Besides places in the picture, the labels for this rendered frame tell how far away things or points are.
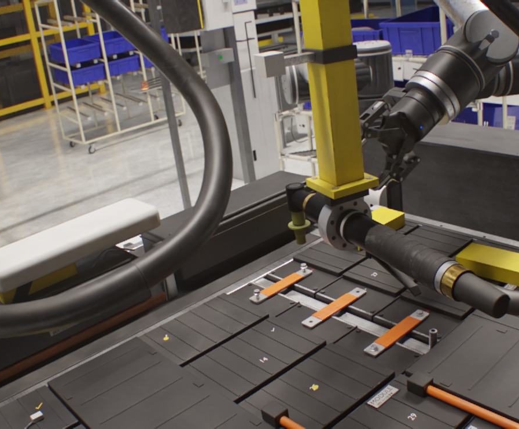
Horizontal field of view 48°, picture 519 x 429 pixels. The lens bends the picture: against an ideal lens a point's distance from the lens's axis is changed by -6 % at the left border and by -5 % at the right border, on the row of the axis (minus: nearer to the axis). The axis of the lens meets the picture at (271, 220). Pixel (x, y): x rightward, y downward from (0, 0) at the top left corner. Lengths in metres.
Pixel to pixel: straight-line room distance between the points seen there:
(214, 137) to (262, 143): 4.35
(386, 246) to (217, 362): 0.35
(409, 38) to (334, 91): 2.70
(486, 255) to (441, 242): 0.16
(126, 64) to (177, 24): 3.60
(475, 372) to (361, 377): 0.17
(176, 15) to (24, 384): 2.71
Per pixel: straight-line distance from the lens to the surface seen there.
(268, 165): 5.04
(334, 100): 0.86
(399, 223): 1.39
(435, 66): 1.07
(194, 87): 0.67
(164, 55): 0.69
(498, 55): 1.11
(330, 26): 0.85
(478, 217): 2.42
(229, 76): 3.94
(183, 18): 3.54
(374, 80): 2.59
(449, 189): 2.45
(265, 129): 4.98
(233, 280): 1.28
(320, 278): 1.23
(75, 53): 6.84
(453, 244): 1.31
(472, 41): 1.11
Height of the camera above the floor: 1.58
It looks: 22 degrees down
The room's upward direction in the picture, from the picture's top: 8 degrees counter-clockwise
